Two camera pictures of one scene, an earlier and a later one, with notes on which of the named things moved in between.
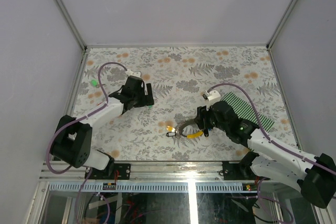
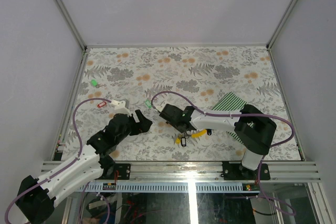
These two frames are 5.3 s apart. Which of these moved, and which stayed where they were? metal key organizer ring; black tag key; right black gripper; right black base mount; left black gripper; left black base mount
Moved: right black gripper; left black gripper; metal key organizer ring; black tag key
Stayed: left black base mount; right black base mount
